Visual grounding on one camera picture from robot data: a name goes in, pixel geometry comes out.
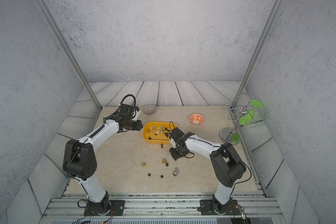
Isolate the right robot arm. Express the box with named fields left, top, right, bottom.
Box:
left=169, top=127, right=250, bottom=215

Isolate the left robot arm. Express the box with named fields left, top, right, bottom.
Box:
left=63, top=94, right=143, bottom=216

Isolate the silver rook chess piece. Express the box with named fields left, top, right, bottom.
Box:
left=172, top=167, right=180, bottom=176

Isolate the yellow plastic storage box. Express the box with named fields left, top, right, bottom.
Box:
left=142, top=121, right=176, bottom=145

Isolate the striped glass bowl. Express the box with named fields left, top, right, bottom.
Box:
left=142, top=104, right=157, bottom=115

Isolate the orange patterned bowl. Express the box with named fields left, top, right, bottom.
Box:
left=189, top=113, right=204, bottom=126

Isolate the metal cup tree stand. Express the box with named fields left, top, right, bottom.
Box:
left=219, top=96, right=266, bottom=145

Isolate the right aluminium frame post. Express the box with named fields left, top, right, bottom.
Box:
left=231, top=0, right=283, bottom=108

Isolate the aluminium frame post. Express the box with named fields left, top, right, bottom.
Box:
left=231, top=0, right=283, bottom=108
left=34, top=0, right=103, bottom=111

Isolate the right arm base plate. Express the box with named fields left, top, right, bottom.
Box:
left=197, top=199, right=241, bottom=216

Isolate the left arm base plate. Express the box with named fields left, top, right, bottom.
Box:
left=84, top=200, right=125, bottom=216

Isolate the left aluminium frame post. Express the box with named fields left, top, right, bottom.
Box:
left=34, top=0, right=103, bottom=111

